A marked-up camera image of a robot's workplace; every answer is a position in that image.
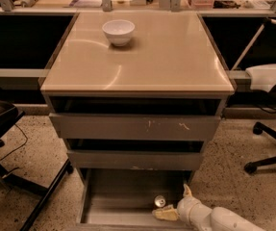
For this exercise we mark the black chair left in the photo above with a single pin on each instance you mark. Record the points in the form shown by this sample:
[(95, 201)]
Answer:
[(9, 116)]

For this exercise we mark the grey drawer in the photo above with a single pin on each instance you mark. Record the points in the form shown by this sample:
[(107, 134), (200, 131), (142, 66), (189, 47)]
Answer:
[(146, 119), (144, 155), (123, 200)]

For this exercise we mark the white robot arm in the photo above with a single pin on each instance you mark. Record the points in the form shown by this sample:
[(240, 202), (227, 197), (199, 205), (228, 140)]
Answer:
[(222, 219)]

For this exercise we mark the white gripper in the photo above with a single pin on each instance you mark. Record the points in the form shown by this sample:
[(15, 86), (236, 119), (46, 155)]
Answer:
[(185, 209)]

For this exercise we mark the orange soda can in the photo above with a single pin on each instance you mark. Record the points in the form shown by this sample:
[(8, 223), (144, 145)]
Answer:
[(160, 201)]

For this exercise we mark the white ceramic bowl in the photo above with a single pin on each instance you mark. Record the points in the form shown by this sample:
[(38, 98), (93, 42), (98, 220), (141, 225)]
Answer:
[(118, 32)]

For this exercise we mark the grey drawer cabinet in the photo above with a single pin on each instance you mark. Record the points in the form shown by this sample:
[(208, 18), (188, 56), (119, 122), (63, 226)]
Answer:
[(170, 55)]

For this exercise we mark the grey bottom drawer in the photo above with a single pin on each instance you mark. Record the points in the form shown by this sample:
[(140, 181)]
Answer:
[(123, 200)]

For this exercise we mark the grey middle drawer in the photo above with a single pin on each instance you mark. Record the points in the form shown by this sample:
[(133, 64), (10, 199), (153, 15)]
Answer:
[(144, 155)]

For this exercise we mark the grey top drawer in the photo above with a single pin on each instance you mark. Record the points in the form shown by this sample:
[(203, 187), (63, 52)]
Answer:
[(146, 119)]

